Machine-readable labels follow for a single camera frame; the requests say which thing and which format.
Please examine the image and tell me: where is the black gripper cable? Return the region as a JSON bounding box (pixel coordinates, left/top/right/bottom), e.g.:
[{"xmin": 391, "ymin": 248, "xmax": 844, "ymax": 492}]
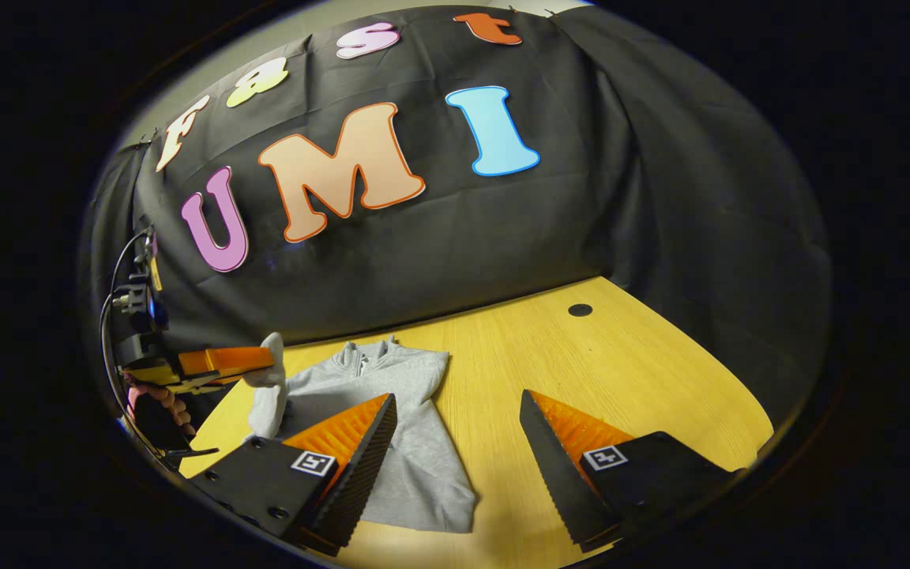
[{"xmin": 99, "ymin": 228, "xmax": 220, "ymax": 463}]

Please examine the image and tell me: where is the black backdrop cloth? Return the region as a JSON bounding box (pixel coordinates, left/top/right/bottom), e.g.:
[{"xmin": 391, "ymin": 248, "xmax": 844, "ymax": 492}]
[{"xmin": 80, "ymin": 4, "xmax": 831, "ymax": 428}]

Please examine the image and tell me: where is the grey zip-neck sweatshirt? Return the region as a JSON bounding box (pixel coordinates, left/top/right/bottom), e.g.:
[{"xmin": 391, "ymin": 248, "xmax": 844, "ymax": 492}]
[{"xmin": 246, "ymin": 332, "xmax": 478, "ymax": 534}]

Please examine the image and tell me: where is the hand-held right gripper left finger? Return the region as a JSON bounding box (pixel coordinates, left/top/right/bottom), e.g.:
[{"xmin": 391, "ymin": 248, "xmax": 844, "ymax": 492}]
[{"xmin": 186, "ymin": 393, "xmax": 398, "ymax": 554}]

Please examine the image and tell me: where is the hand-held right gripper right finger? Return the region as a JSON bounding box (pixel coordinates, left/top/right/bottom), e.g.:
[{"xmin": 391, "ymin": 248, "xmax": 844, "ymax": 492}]
[{"xmin": 520, "ymin": 389, "xmax": 748, "ymax": 554}]

